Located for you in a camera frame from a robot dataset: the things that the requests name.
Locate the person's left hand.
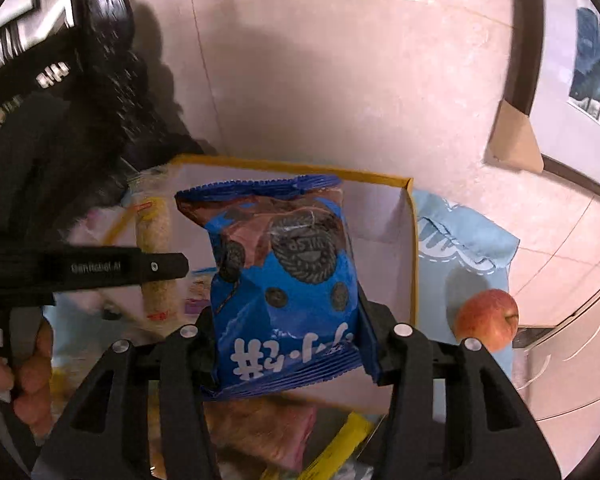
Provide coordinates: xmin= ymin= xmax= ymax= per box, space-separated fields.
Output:
xmin=0 ymin=317 xmax=56 ymax=436

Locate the dark framed picture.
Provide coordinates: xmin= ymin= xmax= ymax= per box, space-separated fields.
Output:
xmin=502 ymin=0 xmax=600 ymax=211

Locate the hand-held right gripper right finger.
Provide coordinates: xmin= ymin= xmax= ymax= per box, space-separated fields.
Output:
xmin=355 ymin=290 xmax=563 ymax=480

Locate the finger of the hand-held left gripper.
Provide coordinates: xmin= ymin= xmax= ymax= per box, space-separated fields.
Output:
xmin=55 ymin=246 xmax=190 ymax=292

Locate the long rice cracker packet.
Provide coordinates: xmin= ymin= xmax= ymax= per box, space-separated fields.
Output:
xmin=129 ymin=167 xmax=175 ymax=325

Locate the pink bread packet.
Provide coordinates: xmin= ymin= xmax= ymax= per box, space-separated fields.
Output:
xmin=202 ymin=394 xmax=317 ymax=472

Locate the blue cookie packet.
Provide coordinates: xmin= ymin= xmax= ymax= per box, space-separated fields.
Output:
xmin=174 ymin=175 xmax=376 ymax=402

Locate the cardboard corner protector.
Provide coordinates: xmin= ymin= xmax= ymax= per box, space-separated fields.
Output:
xmin=484 ymin=99 xmax=545 ymax=175

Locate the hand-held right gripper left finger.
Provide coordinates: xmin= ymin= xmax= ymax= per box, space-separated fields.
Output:
xmin=30 ymin=307 xmax=222 ymax=480

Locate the yellow-edged cardboard box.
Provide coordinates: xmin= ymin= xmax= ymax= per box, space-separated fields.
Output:
xmin=105 ymin=155 xmax=419 ymax=416

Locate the red apple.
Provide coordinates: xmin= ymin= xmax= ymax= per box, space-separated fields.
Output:
xmin=454 ymin=289 xmax=521 ymax=353

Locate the yellow snack packet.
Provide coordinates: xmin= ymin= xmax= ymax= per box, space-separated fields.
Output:
xmin=260 ymin=412 xmax=376 ymax=480

